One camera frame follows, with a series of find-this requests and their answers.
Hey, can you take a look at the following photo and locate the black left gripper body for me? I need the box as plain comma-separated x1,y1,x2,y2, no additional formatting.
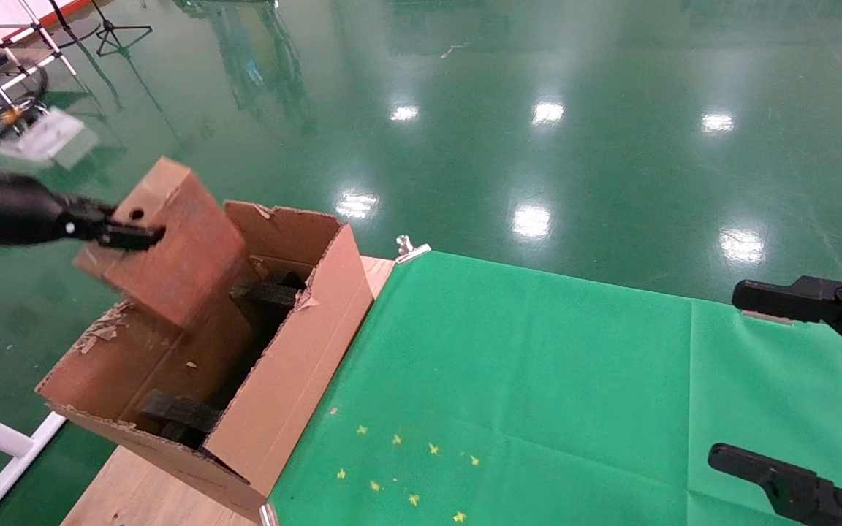
0,167,75,246

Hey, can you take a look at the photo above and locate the small brown cardboard box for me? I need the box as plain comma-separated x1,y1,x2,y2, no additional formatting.
74,156,257,329

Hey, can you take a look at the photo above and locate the black tripod stand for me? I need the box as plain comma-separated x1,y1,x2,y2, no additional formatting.
88,0,153,58

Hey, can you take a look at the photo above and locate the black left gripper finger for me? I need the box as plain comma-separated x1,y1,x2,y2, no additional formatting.
63,197,167,253

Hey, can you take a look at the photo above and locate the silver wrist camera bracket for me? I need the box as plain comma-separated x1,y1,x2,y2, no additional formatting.
0,108,99,173

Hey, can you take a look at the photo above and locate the black round base stand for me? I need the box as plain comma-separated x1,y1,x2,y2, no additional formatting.
45,0,102,46

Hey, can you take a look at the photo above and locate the white pipe rack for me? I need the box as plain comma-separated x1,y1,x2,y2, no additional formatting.
0,0,78,125

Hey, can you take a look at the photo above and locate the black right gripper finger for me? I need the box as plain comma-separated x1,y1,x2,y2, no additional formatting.
732,274,842,373
708,444,842,526

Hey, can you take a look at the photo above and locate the large open cardboard carton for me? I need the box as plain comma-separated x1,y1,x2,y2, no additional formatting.
35,201,396,523

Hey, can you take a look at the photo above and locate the green table cloth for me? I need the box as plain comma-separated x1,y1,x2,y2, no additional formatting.
268,251,842,526

